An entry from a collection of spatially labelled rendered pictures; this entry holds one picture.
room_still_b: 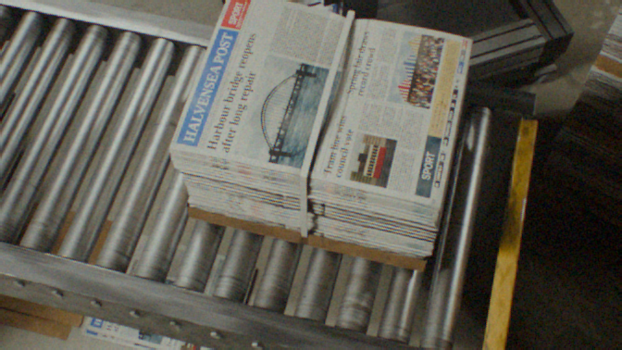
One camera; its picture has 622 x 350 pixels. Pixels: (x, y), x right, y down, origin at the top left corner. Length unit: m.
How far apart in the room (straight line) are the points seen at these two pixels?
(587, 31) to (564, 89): 0.24
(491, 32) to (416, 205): 1.28
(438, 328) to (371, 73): 0.39
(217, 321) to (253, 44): 0.41
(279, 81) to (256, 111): 0.06
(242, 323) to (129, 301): 0.18
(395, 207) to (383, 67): 0.21
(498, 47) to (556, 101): 0.32
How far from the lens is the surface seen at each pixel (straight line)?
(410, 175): 1.05
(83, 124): 1.41
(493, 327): 1.21
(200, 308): 1.22
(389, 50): 1.16
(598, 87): 1.82
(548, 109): 2.44
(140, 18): 1.53
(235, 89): 1.12
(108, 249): 1.29
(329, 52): 1.16
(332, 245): 1.22
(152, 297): 1.24
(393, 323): 1.21
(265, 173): 1.06
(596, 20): 2.70
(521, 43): 2.28
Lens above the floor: 1.94
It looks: 61 degrees down
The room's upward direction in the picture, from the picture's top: straight up
